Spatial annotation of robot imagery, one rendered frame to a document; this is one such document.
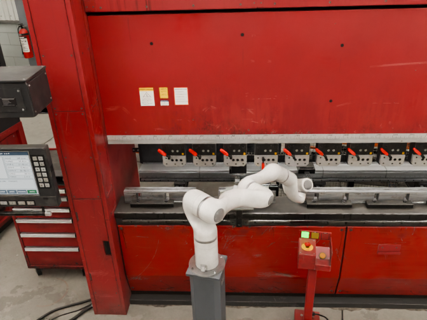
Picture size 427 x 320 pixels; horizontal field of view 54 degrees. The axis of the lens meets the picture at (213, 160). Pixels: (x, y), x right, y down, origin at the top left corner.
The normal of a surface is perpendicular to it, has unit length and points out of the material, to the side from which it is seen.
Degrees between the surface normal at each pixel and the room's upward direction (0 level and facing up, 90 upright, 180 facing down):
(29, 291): 0
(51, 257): 90
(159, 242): 90
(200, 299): 90
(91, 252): 90
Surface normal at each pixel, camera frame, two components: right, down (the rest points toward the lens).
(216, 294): 0.51, 0.39
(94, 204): -0.05, 0.47
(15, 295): -0.03, -0.88
